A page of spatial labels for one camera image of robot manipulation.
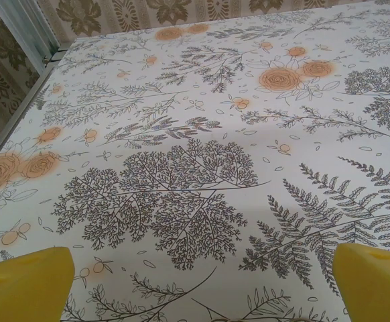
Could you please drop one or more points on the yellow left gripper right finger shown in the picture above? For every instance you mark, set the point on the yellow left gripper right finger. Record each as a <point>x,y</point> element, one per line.
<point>376,288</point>

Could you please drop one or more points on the thin aluminium frame rail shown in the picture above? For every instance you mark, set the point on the thin aluminium frame rail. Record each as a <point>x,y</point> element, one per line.
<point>17,114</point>

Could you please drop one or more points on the aluminium frame post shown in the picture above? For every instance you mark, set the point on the aluminium frame post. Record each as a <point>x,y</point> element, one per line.
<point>31,30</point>

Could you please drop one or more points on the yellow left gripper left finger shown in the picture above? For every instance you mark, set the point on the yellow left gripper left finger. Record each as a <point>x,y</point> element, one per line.
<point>24,288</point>

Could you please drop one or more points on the floral table cover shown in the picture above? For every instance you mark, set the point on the floral table cover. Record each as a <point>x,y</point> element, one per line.
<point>195,161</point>

